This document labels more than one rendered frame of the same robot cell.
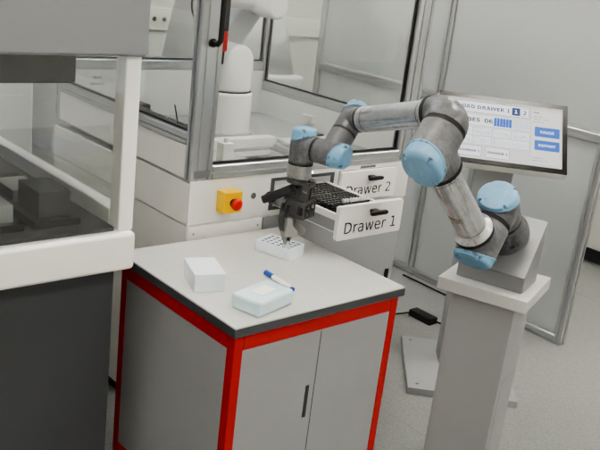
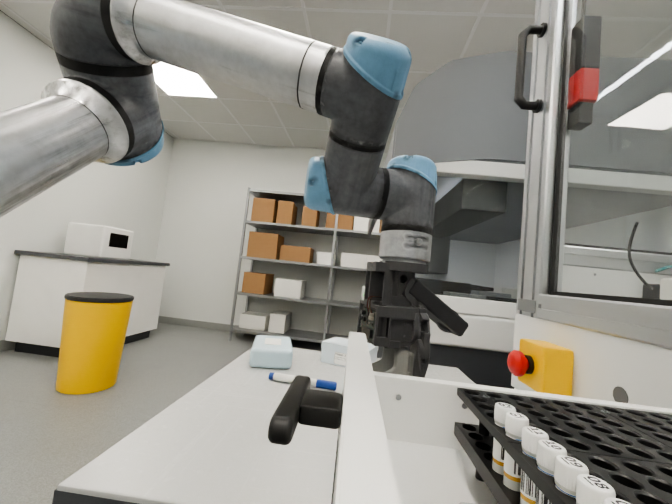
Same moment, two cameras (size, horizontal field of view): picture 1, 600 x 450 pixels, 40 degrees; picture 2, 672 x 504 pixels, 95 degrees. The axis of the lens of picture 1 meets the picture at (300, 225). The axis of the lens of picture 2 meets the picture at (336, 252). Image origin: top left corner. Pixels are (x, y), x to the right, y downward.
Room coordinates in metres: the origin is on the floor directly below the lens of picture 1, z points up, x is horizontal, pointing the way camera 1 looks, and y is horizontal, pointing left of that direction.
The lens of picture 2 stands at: (2.65, -0.37, 0.99)
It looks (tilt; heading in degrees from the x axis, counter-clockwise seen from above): 4 degrees up; 137
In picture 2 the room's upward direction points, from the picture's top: 6 degrees clockwise
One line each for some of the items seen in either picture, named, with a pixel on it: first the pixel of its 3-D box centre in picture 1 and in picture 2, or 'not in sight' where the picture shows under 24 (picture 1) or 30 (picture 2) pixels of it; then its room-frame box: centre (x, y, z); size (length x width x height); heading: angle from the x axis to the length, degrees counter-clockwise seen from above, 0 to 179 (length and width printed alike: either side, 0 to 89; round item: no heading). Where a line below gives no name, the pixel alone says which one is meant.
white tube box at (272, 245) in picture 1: (279, 246); not in sight; (2.42, 0.05, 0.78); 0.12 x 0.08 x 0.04; 61
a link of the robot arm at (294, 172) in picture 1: (299, 170); (405, 249); (2.39, 0.02, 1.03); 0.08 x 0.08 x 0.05
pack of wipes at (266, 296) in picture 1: (262, 297); (272, 350); (2.00, 0.07, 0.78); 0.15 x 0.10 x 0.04; 146
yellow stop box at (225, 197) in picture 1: (229, 201); (541, 366); (2.53, 0.23, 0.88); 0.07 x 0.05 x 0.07; 133
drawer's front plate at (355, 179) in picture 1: (367, 183); not in sight; (2.98, -0.23, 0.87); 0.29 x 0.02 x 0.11; 133
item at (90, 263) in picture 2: not in sight; (100, 284); (-1.42, 0.13, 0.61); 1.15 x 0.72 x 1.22; 132
